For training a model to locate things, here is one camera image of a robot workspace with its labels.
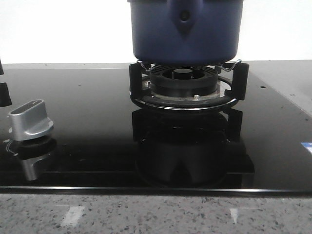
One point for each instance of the silver stove control knob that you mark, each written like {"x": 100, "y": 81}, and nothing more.
{"x": 30, "y": 121}

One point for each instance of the blue cooking pot with handle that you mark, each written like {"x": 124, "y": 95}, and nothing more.
{"x": 185, "y": 32}

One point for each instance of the blue white sticker label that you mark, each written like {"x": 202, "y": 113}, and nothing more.
{"x": 307, "y": 146}

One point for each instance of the black gas burner head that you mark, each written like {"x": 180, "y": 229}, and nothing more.
{"x": 183, "y": 82}

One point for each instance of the black left pot support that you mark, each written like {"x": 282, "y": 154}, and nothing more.
{"x": 5, "y": 99}

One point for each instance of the black gas stove glass top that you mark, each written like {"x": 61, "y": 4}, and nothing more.
{"x": 102, "y": 143}

